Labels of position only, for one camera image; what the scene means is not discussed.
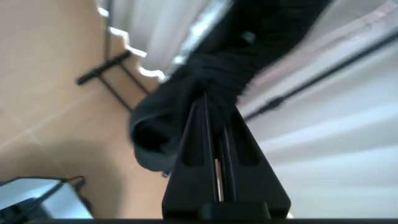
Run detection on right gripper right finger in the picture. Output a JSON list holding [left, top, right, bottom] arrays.
[[220, 105, 292, 219]]

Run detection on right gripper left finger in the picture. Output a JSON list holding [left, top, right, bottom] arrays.
[[161, 92, 218, 219]]

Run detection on black striped shorts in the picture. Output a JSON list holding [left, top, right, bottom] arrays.
[[129, 0, 330, 178]]

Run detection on black clothes rack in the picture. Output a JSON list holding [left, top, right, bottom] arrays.
[[76, 0, 398, 122]]

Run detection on beige curtain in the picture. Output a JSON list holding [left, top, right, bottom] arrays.
[[96, 0, 398, 219]]

